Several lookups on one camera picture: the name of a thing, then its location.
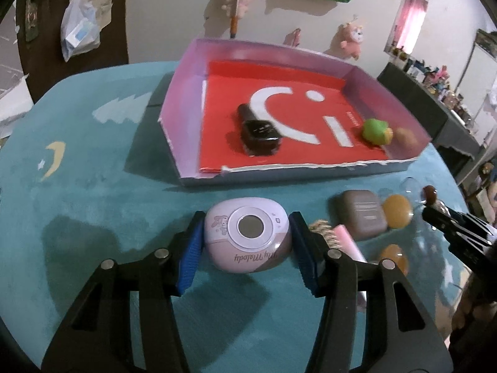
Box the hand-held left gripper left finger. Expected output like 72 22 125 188
41 210 206 373

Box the orange round compact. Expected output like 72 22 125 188
382 195 414 229

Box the white box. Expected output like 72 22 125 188
0 73 35 138

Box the red paper liner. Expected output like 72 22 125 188
199 61 389 174

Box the dark cloth covered dresser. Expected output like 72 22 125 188
377 62 486 157

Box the clear plastic cap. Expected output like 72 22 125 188
400 176 422 203

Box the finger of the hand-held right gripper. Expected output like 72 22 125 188
422 204 497 238
446 226 494 251

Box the pink curtained window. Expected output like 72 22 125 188
384 0 432 54

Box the pink round gadget case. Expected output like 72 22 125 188
204 198 293 273

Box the grey-brown earbuds case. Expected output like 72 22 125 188
337 190 389 242

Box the row of small bottles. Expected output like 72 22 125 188
391 46 473 125

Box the hanging plastic bag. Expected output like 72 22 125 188
61 0 104 63

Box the person's right forearm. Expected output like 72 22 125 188
450 270 497 363

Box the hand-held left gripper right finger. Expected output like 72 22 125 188
289 211 455 373

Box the standing mirror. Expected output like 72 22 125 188
454 29 497 145

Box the pink cardboard box tray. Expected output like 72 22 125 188
157 38 433 189

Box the purple nail polish bottle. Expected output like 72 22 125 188
330 224 369 313

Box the dark wooden door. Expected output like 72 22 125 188
15 0 130 83

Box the amber round ball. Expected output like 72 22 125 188
378 244 409 276

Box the black nail polish bottle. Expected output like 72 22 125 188
237 103 282 157

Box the pink bear plush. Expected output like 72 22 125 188
335 21 368 60

